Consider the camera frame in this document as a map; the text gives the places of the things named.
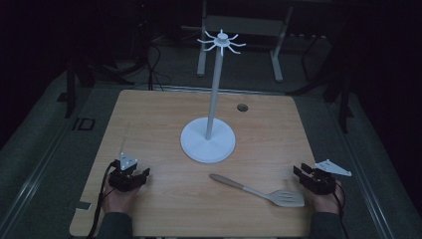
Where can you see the white metal desk frame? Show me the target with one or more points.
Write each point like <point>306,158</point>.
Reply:
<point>245,26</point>

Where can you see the person's right hand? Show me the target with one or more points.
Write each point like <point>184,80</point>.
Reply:
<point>325,203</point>

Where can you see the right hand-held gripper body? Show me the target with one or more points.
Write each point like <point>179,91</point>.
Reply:
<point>320,182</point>

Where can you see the black metal stand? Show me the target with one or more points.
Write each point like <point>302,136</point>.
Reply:
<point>70,89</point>
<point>344,106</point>

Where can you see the person's left hand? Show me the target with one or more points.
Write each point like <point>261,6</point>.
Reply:
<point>119,200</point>

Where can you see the white hook stand rack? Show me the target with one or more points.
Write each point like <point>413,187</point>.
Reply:
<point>208,141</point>

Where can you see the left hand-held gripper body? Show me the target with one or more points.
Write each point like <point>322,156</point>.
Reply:
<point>124,181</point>

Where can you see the black floor socket box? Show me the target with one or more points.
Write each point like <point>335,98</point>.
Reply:
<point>84,124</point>

